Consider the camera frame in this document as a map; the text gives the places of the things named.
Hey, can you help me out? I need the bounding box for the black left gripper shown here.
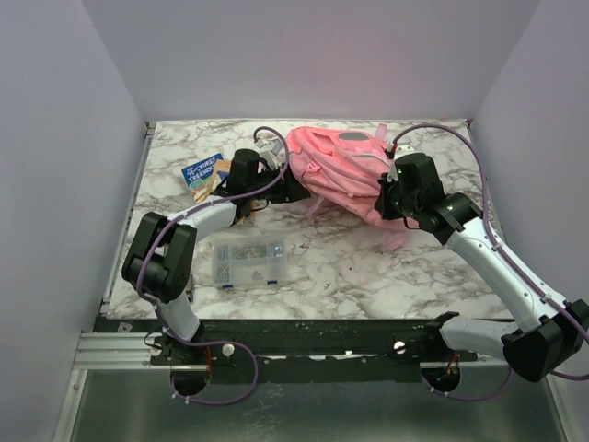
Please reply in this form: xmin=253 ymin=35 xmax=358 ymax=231
xmin=247 ymin=162 xmax=309 ymax=204

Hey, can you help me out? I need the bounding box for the pink student backpack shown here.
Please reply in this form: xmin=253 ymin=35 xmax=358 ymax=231
xmin=286 ymin=124 xmax=408 ymax=251

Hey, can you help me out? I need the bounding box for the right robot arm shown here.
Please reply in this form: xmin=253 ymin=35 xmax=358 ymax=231
xmin=375 ymin=153 xmax=588 ymax=382

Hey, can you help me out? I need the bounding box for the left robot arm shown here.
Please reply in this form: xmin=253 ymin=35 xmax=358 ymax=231
xmin=121 ymin=149 xmax=310 ymax=364

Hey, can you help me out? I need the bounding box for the orange paperback book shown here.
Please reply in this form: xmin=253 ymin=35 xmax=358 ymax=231
xmin=212 ymin=159 xmax=259 ymax=224

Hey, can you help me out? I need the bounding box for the clear plastic screw organizer box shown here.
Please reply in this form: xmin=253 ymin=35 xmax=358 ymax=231
xmin=212 ymin=235 xmax=288 ymax=289

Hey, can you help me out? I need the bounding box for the blue treehouse paperback book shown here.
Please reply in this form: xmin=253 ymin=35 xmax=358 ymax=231
xmin=181 ymin=153 xmax=224 ymax=192

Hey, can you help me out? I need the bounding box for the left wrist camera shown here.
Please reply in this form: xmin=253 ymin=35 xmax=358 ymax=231
xmin=255 ymin=138 xmax=283 ymax=169

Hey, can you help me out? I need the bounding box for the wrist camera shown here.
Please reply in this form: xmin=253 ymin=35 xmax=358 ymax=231
xmin=255 ymin=138 xmax=283 ymax=169
xmin=387 ymin=143 xmax=415 ymax=160

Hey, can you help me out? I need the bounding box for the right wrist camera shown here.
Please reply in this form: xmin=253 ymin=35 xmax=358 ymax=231
xmin=387 ymin=143 xmax=415 ymax=160

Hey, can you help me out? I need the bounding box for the black metal clamp bracket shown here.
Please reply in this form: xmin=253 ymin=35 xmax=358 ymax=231
xmin=185 ymin=274 xmax=194 ymax=303

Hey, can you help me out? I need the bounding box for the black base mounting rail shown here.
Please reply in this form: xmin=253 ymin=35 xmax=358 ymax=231
xmin=94 ymin=318 xmax=477 ymax=392

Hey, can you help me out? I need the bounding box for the aluminium extrusion rail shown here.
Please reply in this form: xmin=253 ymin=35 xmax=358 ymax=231
xmin=73 ymin=332 xmax=151 ymax=370

